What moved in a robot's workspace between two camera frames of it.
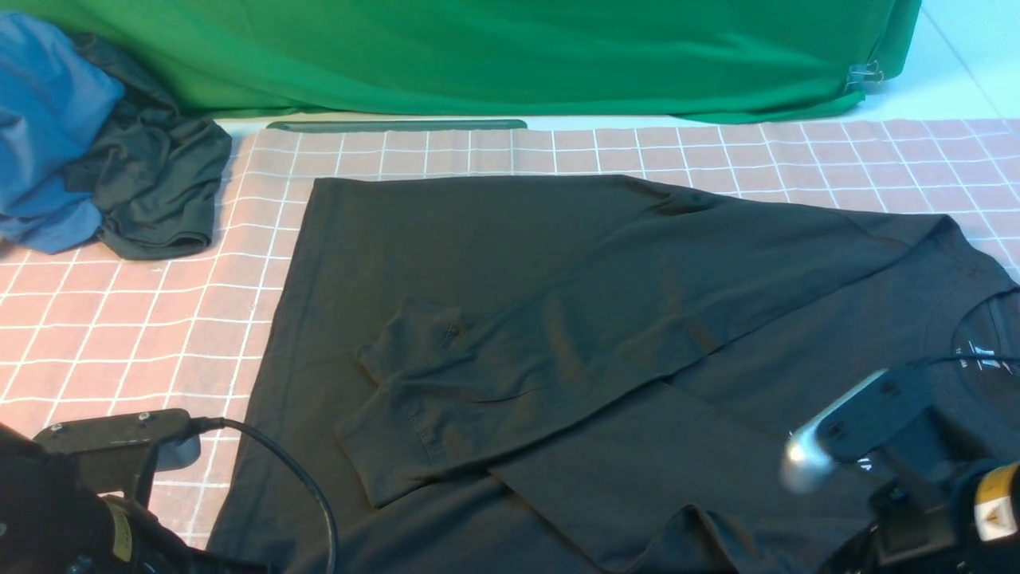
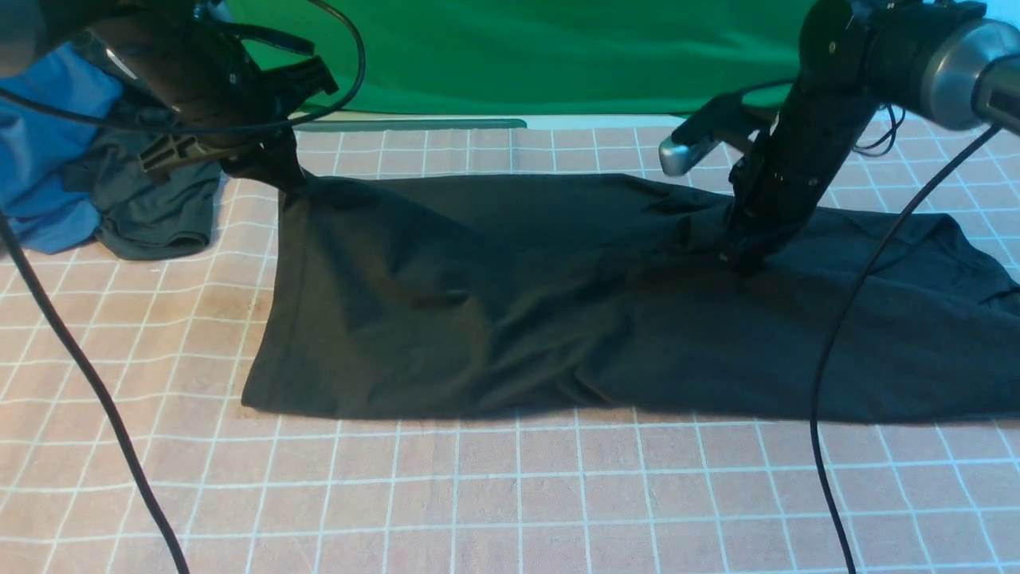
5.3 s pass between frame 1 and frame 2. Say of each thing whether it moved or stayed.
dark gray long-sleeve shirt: moved
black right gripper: moved
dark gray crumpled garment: stayed
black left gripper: moved
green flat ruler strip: stayed
